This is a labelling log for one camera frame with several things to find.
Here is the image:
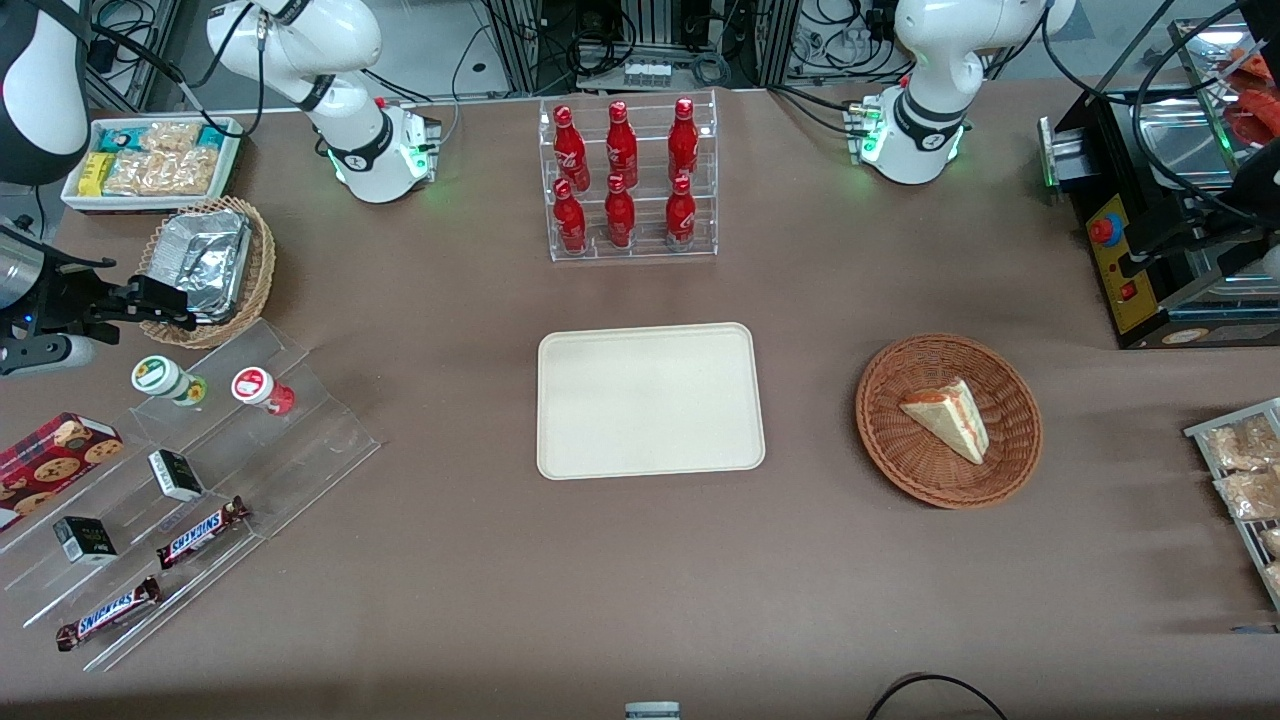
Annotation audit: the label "light oval wicker basket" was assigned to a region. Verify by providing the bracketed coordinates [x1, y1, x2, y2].
[137, 195, 277, 350]

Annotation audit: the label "red cola bottle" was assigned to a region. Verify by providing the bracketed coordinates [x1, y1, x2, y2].
[553, 104, 592, 191]
[604, 173, 637, 250]
[667, 96, 700, 184]
[664, 175, 698, 247]
[552, 178, 589, 254]
[604, 99, 640, 189]

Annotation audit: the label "clear acrylic bottle rack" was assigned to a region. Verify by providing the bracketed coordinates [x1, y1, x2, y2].
[538, 89, 720, 264]

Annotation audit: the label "triangular sandwich slice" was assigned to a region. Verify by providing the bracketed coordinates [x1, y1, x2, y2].
[899, 377, 991, 466]

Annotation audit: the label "black machine with yellow panel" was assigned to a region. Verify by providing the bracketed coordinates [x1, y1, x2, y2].
[1038, 15, 1280, 351]

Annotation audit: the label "grey wire tray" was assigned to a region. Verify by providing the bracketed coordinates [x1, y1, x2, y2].
[1184, 397, 1280, 612]

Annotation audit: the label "clear acrylic stepped display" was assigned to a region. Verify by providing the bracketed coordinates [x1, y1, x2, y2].
[0, 318, 382, 674]

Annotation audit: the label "red cookie box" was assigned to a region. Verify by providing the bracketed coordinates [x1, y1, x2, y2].
[0, 412, 125, 532]

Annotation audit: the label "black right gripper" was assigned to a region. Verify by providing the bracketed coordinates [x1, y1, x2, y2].
[0, 232, 198, 347]

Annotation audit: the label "silver foil trays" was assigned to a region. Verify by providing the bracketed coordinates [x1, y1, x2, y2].
[142, 209, 253, 323]

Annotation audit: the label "cream plastic tray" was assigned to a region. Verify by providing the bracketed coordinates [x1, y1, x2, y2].
[537, 321, 767, 482]

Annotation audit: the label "clear snack bag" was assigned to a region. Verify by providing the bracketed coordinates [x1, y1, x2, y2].
[1204, 414, 1280, 472]
[1214, 469, 1280, 522]

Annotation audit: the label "brown round wicker basket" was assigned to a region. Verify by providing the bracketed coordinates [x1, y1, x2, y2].
[855, 333, 1044, 511]

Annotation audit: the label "snickers bar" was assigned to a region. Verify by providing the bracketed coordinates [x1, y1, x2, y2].
[55, 576, 162, 653]
[156, 496, 251, 570]

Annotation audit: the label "small black box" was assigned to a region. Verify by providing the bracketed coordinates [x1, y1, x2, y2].
[148, 449, 205, 503]
[53, 516, 118, 565]

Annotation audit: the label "white snack bin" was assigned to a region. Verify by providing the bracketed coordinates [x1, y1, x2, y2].
[61, 116, 244, 215]

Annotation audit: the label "green gum bottle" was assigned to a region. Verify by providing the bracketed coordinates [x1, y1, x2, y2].
[131, 355, 209, 408]

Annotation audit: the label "red gum bottle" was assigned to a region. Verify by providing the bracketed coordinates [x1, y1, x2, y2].
[231, 366, 296, 417]

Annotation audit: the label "black looped cable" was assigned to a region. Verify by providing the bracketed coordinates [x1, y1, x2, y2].
[865, 673, 1009, 720]

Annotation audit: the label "clear cracker bag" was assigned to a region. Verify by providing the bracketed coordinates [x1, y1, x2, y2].
[140, 121, 202, 154]
[104, 148, 219, 197]

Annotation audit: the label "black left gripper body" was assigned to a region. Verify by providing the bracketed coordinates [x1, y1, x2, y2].
[1150, 195, 1280, 286]

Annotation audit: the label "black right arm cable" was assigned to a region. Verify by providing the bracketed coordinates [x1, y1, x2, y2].
[20, 0, 267, 139]

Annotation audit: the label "red food packets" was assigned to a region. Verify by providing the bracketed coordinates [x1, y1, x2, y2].
[1218, 45, 1280, 148]

